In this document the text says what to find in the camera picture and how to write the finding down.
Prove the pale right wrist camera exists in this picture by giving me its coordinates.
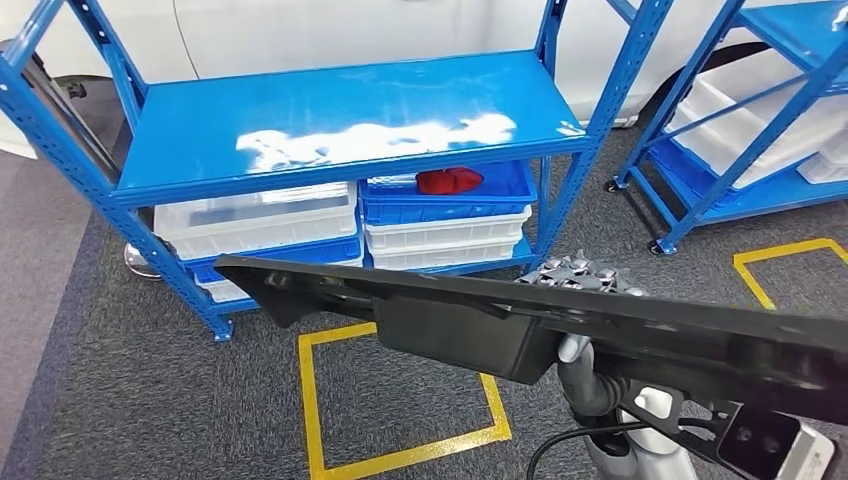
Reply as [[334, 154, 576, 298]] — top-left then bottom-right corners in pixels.
[[618, 396, 838, 480]]

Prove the yellow floor tape square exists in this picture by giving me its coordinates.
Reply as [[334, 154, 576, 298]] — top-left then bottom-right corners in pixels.
[[297, 320, 513, 480]]

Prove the black plastic car part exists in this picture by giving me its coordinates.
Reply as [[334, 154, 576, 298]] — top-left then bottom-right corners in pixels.
[[212, 252, 848, 426]]

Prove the silver round stand base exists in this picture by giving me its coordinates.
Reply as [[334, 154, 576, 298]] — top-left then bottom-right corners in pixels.
[[123, 242, 163, 282]]

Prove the clear white plastic bin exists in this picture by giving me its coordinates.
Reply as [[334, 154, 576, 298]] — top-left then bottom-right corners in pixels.
[[152, 181, 360, 262]]

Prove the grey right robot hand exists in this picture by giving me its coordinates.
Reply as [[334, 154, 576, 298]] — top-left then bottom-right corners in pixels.
[[515, 249, 648, 426]]

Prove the black camera cable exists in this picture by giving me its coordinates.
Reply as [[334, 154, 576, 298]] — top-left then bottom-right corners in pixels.
[[525, 419, 721, 480]]

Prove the red plastic part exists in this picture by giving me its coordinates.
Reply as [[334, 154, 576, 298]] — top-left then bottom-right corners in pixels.
[[415, 166, 486, 197]]

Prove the blue metal shelf rack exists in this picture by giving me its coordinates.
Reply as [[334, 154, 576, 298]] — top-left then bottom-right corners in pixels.
[[605, 0, 848, 257], [0, 0, 678, 343]]

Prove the white car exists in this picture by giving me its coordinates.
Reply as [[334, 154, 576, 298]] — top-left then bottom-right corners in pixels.
[[0, 0, 763, 160]]

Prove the black car wheel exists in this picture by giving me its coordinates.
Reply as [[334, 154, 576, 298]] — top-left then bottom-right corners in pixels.
[[638, 42, 770, 134]]

